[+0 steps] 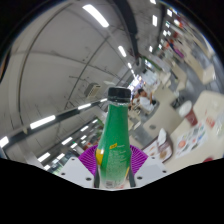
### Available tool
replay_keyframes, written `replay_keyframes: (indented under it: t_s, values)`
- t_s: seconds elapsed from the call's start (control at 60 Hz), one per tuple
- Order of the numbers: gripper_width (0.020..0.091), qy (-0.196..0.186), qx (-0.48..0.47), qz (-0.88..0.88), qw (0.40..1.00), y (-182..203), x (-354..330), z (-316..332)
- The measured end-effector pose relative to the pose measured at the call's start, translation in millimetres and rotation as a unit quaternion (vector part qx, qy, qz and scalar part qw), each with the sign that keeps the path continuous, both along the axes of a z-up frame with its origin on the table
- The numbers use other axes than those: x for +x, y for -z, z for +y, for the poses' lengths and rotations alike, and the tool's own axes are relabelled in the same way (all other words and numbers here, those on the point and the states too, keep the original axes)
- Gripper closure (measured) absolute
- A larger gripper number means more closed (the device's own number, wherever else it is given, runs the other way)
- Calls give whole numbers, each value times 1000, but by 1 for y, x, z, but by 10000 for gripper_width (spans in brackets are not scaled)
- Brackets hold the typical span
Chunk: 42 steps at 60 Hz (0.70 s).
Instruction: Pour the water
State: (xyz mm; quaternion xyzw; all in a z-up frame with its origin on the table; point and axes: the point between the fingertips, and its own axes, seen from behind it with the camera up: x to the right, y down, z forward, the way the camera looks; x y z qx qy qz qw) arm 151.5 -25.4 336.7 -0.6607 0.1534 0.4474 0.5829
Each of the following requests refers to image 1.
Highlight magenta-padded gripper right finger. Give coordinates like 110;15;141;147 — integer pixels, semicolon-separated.
128;143;169;188

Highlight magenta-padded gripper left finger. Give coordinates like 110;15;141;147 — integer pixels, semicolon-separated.
59;143;101;189

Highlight green drink bottle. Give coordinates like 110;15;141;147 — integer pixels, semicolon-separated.
94;85;133;190

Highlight white napkin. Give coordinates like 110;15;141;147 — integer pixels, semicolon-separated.
156;127;168;148

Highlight ceiling air conditioner unit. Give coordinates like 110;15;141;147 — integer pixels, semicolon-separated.
83;82;103;98

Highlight beige chairs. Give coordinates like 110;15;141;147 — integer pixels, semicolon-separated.
128;33;218;134

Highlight ceiling lights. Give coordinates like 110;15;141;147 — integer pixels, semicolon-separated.
0;0;178;168

